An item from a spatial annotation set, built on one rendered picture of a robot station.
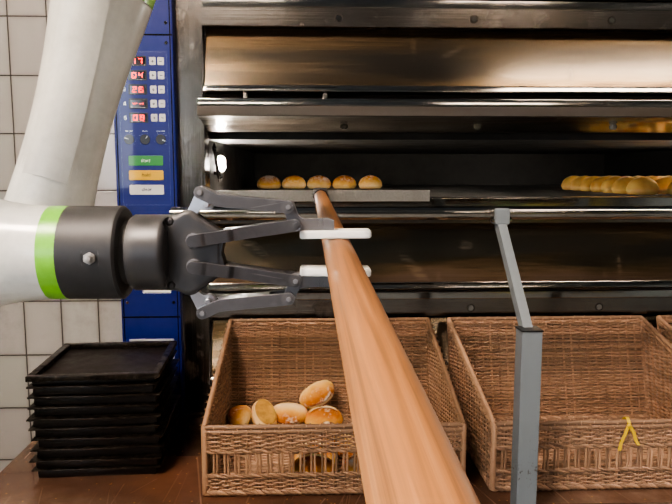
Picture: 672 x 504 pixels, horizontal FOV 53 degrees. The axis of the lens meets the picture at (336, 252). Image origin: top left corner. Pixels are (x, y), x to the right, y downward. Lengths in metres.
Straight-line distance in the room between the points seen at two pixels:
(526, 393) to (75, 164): 0.92
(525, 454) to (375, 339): 1.11
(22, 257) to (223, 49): 1.28
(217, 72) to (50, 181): 1.09
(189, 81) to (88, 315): 0.69
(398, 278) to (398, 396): 1.61
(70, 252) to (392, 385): 0.46
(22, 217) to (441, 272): 1.35
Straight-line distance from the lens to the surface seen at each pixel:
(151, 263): 0.65
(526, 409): 1.36
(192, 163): 1.85
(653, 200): 2.05
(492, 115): 1.73
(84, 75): 0.81
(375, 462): 0.20
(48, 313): 1.99
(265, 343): 1.84
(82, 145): 0.81
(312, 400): 1.77
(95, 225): 0.66
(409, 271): 1.85
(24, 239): 0.68
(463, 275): 1.87
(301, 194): 1.67
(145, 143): 1.84
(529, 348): 1.33
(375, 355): 0.28
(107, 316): 1.94
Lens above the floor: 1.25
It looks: 7 degrees down
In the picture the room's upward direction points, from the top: straight up
